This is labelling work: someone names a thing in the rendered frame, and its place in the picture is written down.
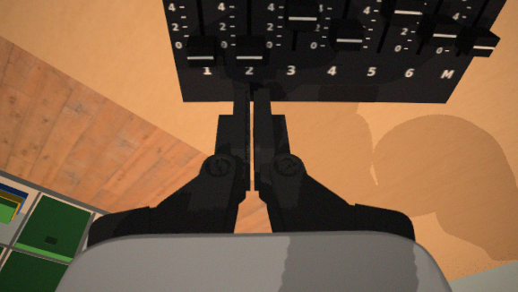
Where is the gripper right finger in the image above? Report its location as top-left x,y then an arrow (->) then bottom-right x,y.
253,88 -> 416,242

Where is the black lighting desk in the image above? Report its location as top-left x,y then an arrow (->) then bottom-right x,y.
162,0 -> 507,104

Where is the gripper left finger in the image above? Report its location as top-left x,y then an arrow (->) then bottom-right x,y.
86,88 -> 251,248

